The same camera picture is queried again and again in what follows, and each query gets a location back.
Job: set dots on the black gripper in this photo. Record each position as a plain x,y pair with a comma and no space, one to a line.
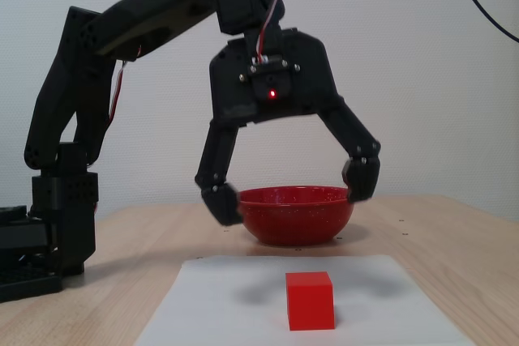
233,87

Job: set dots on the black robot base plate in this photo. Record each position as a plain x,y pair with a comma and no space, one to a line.
24,285

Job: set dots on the red cube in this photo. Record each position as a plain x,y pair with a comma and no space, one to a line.
310,305

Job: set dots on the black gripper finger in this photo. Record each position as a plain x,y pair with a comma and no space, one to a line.
361,176

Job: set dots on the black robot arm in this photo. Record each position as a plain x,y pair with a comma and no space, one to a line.
142,9

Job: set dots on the red speckled bowl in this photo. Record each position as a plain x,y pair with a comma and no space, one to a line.
292,220

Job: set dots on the white paper sheet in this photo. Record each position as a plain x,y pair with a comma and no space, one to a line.
211,313

